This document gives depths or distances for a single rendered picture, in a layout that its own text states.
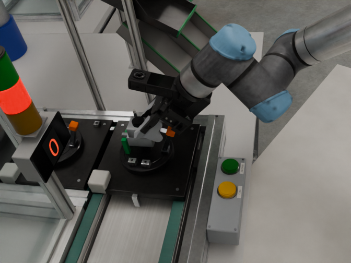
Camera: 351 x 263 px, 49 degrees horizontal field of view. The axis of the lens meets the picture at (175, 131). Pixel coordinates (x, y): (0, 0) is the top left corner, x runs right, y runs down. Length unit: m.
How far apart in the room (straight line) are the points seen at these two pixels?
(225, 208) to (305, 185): 0.26
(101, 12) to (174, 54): 0.84
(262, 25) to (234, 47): 2.61
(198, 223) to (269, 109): 0.31
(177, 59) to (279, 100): 0.48
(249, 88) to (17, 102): 0.40
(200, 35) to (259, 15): 2.17
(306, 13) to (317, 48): 2.69
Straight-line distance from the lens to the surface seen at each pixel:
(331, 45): 0.76
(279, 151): 1.13
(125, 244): 0.94
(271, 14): 3.45
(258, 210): 1.01
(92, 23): 1.86
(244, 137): 1.17
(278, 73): 0.76
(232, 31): 0.71
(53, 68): 1.64
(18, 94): 0.68
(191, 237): 0.87
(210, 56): 0.72
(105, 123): 1.13
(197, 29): 1.30
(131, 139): 0.94
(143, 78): 0.83
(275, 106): 0.74
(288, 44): 0.81
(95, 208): 0.97
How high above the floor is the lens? 1.71
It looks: 45 degrees down
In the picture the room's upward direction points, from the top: 11 degrees counter-clockwise
